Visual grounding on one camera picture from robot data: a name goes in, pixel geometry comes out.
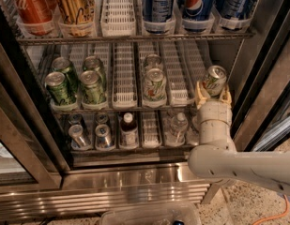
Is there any white empty tray middle shelf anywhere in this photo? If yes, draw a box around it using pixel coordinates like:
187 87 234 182
112 43 138 108

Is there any white empty tray top shelf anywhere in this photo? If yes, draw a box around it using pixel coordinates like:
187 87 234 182
100 0 136 37

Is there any clear water bottle right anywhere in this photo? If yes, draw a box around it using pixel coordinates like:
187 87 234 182
186 116 199 146

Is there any green can front left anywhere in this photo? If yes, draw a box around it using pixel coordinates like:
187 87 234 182
45 71 76 106

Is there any top wire shelf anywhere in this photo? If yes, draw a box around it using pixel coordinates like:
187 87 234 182
17 32 254 46

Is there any fridge glass door right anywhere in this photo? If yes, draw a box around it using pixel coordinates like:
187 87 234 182
232 31 290 152

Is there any blue Pepsi can middle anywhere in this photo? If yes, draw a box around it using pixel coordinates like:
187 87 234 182
182 0 214 32

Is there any blue pepsi can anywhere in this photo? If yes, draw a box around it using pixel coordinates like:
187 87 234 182
182 0 214 32
142 0 174 34
219 0 257 31

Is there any silver blue can bottom front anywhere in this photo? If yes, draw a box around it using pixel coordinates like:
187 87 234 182
95 124 114 151

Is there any clear water bottle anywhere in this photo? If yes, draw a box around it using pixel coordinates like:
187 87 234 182
186 116 199 146
166 112 189 147

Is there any blue Pepsi can right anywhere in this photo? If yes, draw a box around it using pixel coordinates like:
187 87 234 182
219 0 257 31

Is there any silver can bottom front left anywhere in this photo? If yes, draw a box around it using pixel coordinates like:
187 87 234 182
69 125 91 151

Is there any dark drink bottle white cap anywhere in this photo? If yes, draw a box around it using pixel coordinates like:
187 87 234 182
120 112 139 149

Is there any clear plastic bin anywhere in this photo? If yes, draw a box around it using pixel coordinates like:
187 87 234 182
99 202 202 225

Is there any silver can bottom back left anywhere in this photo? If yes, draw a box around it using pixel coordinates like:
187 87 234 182
68 113 86 128

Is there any green can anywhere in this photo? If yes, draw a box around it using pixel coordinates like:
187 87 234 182
52 57 79 93
45 71 76 106
83 56 107 90
80 70 106 105

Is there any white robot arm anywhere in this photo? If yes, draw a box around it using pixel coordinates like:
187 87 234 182
188 82 290 196

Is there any white empty tray shelf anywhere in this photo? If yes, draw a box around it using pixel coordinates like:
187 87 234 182
100 0 136 37
112 43 138 108

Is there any blue Pepsi can left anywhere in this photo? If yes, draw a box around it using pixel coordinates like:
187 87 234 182
142 0 174 34

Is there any middle wire shelf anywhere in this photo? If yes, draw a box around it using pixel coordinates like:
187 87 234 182
52 104 196 115

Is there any red Coca-Cola can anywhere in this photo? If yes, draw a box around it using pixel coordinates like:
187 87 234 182
13 0 53 36

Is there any wire shelf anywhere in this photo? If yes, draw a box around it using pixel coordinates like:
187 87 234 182
17 32 254 46
52 104 196 115

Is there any gold soda can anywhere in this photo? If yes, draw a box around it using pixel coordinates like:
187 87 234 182
56 0 95 37

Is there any white 7up can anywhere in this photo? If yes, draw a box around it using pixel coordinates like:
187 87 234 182
144 68 166 101
203 65 227 97
143 53 163 73

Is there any clear water bottle left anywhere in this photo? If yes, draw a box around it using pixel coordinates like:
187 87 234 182
166 112 189 147

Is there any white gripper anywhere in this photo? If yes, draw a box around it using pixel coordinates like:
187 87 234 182
195 81 232 126

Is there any orange cable on floor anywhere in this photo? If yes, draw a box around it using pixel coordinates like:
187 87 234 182
251 194 290 225

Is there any green can back left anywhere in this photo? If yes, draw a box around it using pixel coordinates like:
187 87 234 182
52 57 79 93

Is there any stainless steel fridge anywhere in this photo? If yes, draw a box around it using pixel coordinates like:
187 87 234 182
0 0 290 221

